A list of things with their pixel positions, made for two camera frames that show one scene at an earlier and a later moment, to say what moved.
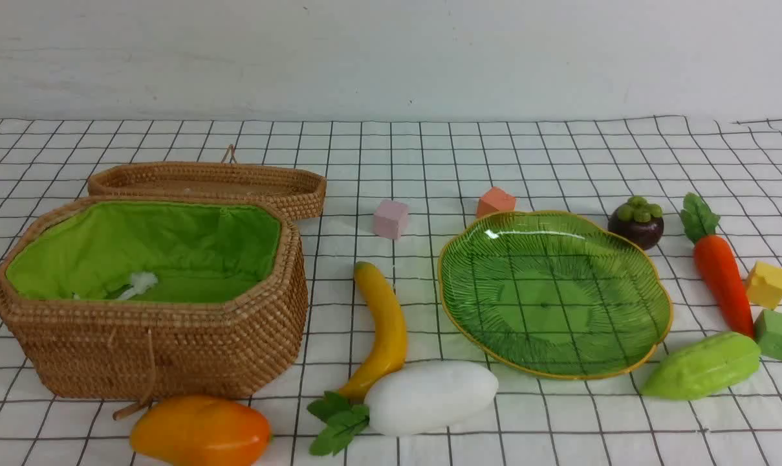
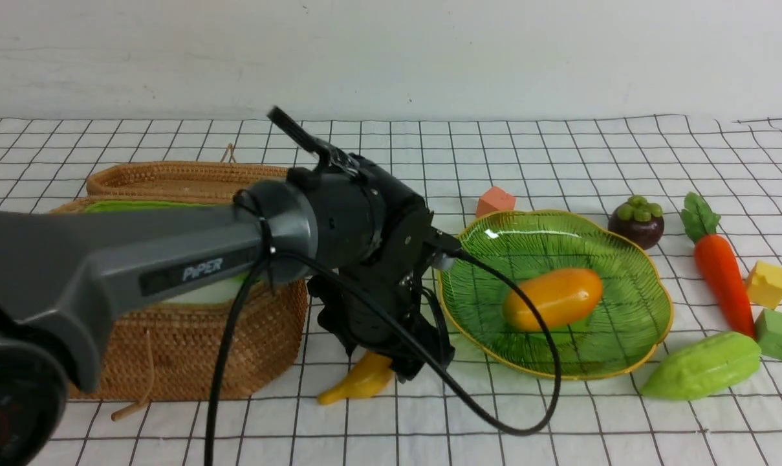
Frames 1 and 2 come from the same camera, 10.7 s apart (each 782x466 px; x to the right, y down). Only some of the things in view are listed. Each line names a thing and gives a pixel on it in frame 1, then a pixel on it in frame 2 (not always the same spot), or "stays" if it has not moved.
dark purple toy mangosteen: x=638 y=221 stays
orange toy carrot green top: x=716 y=256 stays
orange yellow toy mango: x=199 y=430 -> x=558 y=296
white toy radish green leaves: x=407 y=399 -> x=224 y=292
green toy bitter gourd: x=704 y=367 stays
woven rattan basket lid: x=299 y=190 stays
